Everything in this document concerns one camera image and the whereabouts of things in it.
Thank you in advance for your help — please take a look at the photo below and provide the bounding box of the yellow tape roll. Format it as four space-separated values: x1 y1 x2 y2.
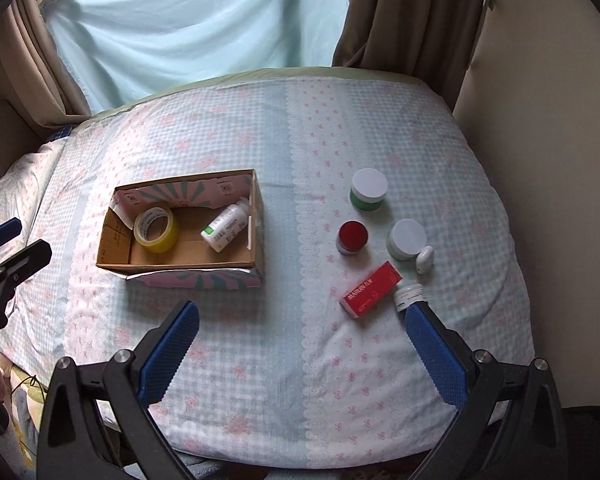
133 205 180 254

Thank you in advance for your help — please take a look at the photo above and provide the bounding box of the black white cream jar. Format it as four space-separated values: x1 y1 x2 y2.
393 283 427 313

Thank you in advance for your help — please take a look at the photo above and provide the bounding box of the white earbuds case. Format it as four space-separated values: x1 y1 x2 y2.
415 245 434 275

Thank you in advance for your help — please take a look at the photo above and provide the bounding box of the red rectangular carton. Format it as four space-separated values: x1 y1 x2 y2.
339 261 402 318

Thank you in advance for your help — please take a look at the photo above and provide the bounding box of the white pill bottle green label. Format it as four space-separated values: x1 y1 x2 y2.
200 197 250 252

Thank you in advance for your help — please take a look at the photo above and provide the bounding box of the light green jar white lid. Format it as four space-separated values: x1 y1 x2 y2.
386 219 427 261

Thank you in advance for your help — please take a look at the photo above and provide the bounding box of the red lid small jar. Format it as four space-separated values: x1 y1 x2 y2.
336 220 368 256

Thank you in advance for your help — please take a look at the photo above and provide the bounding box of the dark green jar white lid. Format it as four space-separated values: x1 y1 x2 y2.
350 168 388 211

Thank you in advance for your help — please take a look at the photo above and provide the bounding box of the white floral pillow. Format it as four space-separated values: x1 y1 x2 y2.
0 138 67 250

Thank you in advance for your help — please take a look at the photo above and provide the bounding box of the beige headboard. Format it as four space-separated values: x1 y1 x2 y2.
0 74 44 201

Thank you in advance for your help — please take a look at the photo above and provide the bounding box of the brown left curtain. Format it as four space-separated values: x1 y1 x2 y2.
0 0 91 130

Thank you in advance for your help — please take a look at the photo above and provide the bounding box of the brown curtain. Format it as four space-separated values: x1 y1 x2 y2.
332 0 493 108
0 0 91 130

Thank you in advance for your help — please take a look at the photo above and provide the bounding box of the open cardboard box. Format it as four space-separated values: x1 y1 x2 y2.
96 168 264 290

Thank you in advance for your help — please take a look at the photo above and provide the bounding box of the floral checked bed cover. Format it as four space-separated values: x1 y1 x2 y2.
0 68 534 469

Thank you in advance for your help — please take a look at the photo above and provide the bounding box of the light blue hanging sheet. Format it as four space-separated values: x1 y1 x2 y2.
43 0 348 113

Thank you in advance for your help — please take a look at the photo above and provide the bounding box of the brown right curtain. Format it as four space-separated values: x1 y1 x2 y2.
332 0 493 108

